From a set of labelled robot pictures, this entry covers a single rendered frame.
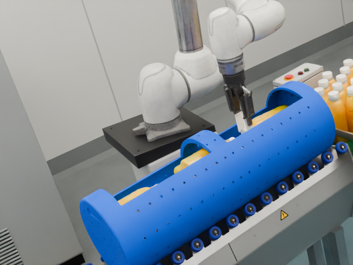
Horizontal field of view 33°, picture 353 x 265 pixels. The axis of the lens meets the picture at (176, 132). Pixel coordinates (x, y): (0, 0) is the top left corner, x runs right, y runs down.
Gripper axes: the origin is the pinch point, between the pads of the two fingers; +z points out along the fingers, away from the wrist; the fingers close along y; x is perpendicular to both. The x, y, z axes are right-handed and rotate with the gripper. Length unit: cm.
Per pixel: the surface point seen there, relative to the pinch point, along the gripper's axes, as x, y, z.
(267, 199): -9.4, 16.6, 20.1
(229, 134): -2.0, -7.8, 5.5
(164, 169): -31.3, -7.6, 4.6
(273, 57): 213, -237, 101
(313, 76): 53, -19, 8
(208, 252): -36.6, 17.3, 24.3
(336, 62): 250, -200, 115
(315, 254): 20, 1, 71
